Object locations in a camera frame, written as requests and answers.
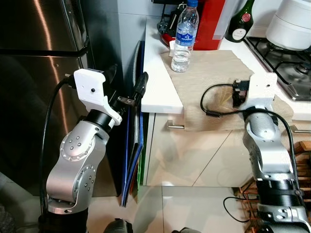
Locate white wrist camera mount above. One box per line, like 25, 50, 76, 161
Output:
73, 68, 123, 126
245, 73, 278, 111

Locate black robot left leg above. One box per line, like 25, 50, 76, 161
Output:
104, 218, 134, 233

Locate dark green glass bottle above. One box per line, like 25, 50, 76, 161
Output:
225, 0, 256, 43

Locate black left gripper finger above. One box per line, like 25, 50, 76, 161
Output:
132, 71, 149, 103
103, 65, 118, 95

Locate white cooking pot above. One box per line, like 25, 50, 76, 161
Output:
265, 0, 311, 51

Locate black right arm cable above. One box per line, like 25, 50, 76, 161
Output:
201, 83, 298, 195

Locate black robot leg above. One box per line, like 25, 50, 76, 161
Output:
104, 218, 134, 233
177, 227, 202, 233

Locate red coffee machine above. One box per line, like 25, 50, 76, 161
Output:
155, 0, 239, 51

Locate beige kitchen cabinet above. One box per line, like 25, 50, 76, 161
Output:
143, 113, 311, 187

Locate wooden wine rack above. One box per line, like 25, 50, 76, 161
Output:
238, 141, 311, 233

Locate thin black floor cable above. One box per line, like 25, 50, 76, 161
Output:
224, 197, 256, 224

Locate dark stainless steel fridge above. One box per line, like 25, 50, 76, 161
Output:
0, 0, 141, 197

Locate black robot right leg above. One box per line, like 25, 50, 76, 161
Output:
177, 227, 202, 233

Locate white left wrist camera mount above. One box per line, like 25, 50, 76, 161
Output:
73, 68, 123, 126

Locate green flat board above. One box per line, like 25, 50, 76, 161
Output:
138, 141, 146, 187

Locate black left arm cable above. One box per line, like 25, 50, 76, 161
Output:
40, 77, 78, 216

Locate silver cabinet handle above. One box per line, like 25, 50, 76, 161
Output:
167, 120, 186, 129
291, 125, 311, 134

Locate blue flat board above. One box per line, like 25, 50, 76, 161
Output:
120, 41, 145, 208

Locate clear plastic water bottle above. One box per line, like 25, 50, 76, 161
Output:
171, 0, 200, 73

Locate steel gas stove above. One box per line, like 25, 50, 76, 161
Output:
243, 36, 311, 101

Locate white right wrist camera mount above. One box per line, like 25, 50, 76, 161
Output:
245, 73, 278, 111

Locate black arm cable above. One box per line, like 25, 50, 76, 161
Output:
201, 83, 298, 195
40, 77, 78, 216

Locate beige woven cloth mat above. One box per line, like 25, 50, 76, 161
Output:
160, 50, 294, 133

